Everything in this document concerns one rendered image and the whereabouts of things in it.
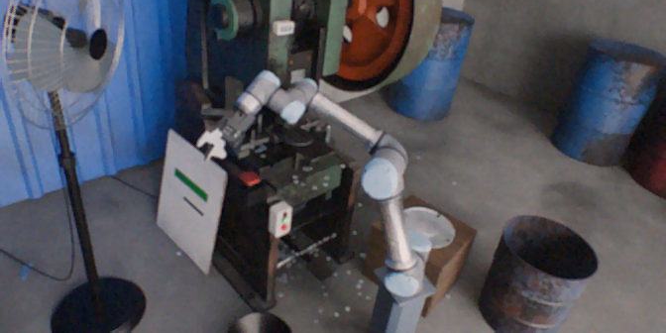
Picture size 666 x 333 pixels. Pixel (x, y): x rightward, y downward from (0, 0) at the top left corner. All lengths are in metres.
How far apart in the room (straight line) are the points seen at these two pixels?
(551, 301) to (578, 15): 3.06
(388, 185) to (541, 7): 3.68
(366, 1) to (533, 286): 1.45
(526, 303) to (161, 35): 2.41
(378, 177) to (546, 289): 1.08
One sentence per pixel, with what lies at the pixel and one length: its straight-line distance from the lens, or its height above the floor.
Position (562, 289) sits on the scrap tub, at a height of 0.41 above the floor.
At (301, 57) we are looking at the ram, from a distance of 1.97.
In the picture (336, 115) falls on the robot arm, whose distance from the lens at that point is 1.60.
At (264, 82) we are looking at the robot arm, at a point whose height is 1.21.
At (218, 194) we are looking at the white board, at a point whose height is 0.46.
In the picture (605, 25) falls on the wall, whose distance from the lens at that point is 4.75.
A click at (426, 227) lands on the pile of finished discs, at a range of 2.40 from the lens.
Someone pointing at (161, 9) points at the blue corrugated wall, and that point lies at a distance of 2.93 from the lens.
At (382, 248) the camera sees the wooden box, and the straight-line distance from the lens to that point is 2.37.
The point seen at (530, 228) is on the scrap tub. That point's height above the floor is 0.40.
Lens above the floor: 1.85
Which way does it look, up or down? 31 degrees down
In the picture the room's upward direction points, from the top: 8 degrees clockwise
